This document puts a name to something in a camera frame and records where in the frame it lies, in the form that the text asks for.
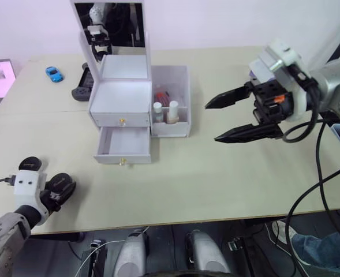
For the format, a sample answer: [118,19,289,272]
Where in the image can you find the black handheld game controller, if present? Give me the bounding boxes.
[70,62,95,103]

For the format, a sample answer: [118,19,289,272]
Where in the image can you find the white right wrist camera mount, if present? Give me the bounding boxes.
[248,37,311,122]

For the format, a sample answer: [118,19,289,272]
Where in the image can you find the white sneaker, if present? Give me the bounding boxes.
[271,220,298,249]

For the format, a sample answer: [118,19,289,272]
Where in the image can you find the black clamp bracket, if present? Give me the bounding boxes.
[89,238,109,277]
[228,235,263,277]

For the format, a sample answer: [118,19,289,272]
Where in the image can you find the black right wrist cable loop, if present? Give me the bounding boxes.
[281,65,335,144]

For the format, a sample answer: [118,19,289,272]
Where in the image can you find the blue jeans leg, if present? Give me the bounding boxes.
[290,231,340,274]

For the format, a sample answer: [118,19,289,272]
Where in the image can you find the blue toy car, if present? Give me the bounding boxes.
[44,66,65,84]

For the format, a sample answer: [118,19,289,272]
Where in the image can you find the silver rounded leg shell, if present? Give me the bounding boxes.
[113,227,151,277]
[184,229,231,277]

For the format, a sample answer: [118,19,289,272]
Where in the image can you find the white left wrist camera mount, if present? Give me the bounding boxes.
[10,169,50,226]

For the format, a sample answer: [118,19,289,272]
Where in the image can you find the white drawer with gold knob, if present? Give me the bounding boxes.
[93,126,153,168]
[89,109,151,128]

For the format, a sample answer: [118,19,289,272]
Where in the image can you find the thin white cable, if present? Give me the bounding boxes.
[76,240,125,277]

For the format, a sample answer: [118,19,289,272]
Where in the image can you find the beige bottle with white cap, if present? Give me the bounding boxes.
[166,100,180,125]

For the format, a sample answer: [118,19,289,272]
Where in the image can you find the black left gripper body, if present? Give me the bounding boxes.
[39,189,63,214]

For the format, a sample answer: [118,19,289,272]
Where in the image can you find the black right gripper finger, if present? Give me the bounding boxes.
[214,122,285,144]
[204,83,256,110]

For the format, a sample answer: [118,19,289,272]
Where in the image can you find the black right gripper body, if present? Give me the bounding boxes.
[244,79,296,126]

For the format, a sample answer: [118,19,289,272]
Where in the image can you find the organizer mirror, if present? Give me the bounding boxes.
[73,2,147,63]

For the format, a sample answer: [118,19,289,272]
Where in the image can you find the long black hanging cable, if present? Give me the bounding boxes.
[315,121,340,256]
[285,164,340,277]

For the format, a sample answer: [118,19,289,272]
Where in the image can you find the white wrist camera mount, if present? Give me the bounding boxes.
[10,169,50,226]
[248,37,311,122]

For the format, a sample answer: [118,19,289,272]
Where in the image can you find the white makeup organizer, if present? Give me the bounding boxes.
[70,0,192,139]

